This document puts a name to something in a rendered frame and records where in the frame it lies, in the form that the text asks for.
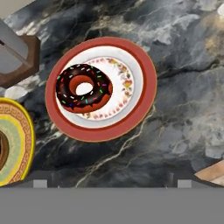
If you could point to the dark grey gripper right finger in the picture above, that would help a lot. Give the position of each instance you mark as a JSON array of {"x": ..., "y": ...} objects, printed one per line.
[{"x": 183, "y": 180}]

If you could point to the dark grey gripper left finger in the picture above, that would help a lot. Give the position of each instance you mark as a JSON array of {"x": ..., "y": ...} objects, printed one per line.
[{"x": 40, "y": 180}]

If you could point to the light wooden board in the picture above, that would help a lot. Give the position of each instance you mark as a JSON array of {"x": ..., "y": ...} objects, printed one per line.
[{"x": 213, "y": 173}]

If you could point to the yellow rimmed patterned plate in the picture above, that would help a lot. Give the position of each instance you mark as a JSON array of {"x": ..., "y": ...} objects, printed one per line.
[{"x": 17, "y": 137}]

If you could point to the chocolate sprinkled doughnut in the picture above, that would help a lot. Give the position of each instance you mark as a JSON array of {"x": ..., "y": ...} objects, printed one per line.
[{"x": 65, "y": 87}]

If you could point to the red rimmed white plate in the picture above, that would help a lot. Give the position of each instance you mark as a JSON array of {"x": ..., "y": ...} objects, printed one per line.
[{"x": 137, "y": 87}]

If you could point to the brown wooden stand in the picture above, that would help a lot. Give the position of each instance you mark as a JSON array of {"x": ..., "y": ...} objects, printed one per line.
[{"x": 20, "y": 70}]

